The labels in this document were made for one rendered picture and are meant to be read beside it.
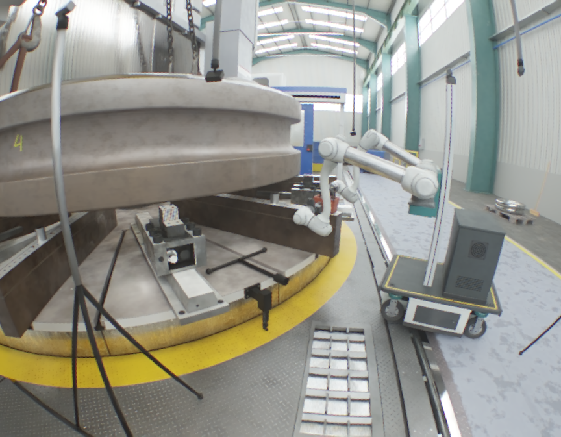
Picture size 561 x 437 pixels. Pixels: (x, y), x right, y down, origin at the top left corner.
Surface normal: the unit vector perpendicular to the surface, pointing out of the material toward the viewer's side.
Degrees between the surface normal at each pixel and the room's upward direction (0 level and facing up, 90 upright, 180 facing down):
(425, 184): 92
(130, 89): 90
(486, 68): 90
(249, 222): 90
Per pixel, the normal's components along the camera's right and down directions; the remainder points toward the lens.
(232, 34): -0.18, 0.27
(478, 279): -0.51, 0.23
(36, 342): 0.22, 0.28
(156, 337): 0.51, 0.25
